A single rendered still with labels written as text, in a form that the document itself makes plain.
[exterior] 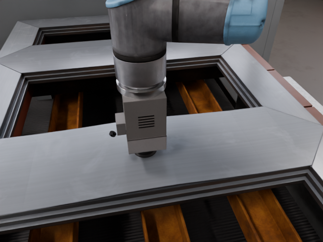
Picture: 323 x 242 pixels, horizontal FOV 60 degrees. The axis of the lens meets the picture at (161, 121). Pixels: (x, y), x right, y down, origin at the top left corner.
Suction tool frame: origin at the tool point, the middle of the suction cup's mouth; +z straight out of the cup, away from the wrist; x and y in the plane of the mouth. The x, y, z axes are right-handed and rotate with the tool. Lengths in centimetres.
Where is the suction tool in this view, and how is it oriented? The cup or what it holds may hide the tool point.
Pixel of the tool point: (145, 153)
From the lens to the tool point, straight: 52.7
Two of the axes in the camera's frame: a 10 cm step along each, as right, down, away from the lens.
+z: 0.0, 7.8, 6.3
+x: 9.8, -1.2, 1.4
